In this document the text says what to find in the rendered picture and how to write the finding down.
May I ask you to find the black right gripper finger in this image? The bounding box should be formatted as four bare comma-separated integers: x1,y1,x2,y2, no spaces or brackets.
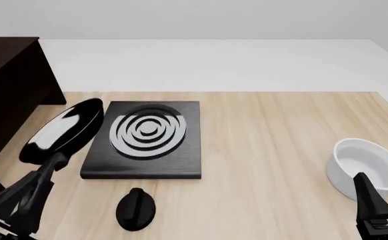
352,172,388,223

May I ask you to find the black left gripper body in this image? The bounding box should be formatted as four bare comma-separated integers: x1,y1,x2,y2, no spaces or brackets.
0,214,37,240

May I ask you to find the white ceramic bowl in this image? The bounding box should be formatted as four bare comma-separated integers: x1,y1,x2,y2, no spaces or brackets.
325,137,388,201

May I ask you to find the round black stove knob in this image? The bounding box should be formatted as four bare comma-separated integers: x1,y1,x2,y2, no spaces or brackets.
115,187,157,232

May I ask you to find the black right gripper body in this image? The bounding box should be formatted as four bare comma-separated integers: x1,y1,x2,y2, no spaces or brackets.
355,216,388,240

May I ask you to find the dark brown wooden cabinet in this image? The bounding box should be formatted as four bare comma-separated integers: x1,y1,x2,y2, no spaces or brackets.
0,36,68,196

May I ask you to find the flat black stove plate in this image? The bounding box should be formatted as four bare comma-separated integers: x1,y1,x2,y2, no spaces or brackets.
79,100,203,181

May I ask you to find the black frying pan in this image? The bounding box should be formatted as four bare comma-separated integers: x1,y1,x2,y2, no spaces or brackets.
18,97,105,176

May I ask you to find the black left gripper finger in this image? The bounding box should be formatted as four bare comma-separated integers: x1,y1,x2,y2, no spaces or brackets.
0,163,53,218
11,174,55,235

